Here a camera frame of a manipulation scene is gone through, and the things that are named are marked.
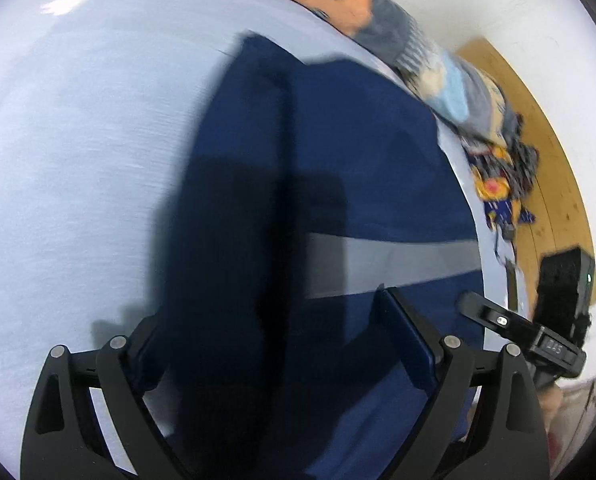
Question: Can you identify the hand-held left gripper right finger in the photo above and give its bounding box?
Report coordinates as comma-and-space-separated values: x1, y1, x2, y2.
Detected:
370, 286, 551, 480

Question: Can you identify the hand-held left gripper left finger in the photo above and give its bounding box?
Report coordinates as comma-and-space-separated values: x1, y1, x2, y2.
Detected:
20, 312, 189, 480

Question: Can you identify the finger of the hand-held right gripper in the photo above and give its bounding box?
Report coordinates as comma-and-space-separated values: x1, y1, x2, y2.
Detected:
458, 291, 544, 347

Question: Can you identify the navy blue work jacket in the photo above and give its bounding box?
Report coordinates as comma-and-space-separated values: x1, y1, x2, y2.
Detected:
160, 32, 488, 480

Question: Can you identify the person's right hand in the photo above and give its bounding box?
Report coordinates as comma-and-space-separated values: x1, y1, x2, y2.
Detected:
538, 386, 564, 428

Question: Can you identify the colourful patterned cloth pile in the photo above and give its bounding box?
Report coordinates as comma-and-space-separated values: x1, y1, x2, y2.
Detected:
465, 137, 541, 261

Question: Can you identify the wooden headboard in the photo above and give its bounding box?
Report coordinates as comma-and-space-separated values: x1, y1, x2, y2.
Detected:
455, 36, 596, 311

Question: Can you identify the light blue cloud bed sheet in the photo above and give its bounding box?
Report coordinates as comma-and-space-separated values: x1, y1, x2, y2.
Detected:
0, 0, 523, 480

